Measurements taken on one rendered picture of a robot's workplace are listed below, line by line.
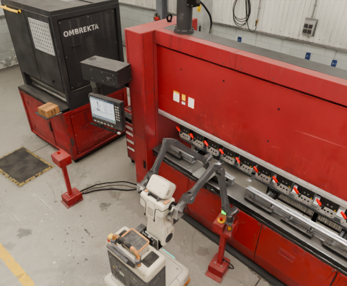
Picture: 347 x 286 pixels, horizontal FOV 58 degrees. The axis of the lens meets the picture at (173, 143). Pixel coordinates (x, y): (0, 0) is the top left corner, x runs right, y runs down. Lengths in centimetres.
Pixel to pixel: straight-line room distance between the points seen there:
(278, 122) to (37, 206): 337
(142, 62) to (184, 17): 60
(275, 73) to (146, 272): 190
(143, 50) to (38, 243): 260
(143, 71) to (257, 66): 124
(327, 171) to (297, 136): 35
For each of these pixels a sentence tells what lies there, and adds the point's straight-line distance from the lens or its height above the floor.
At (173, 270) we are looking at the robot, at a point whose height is 28.
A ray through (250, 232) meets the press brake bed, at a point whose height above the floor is 57.
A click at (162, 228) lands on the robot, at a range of 295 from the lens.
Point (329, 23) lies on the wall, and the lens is 681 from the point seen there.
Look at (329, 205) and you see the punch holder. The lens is 291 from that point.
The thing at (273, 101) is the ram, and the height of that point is 199.
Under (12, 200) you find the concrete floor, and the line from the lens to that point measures 495.
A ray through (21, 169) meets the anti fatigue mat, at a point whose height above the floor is 2.
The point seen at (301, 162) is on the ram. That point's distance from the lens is 279.
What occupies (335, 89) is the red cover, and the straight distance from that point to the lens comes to 243.
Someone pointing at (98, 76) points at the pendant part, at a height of 183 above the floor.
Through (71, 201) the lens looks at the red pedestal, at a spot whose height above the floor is 7.
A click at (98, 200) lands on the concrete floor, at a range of 455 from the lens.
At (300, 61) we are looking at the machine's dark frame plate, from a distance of 270.
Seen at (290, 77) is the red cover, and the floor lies 224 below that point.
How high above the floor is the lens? 317
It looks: 35 degrees down
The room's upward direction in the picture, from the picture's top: 1 degrees clockwise
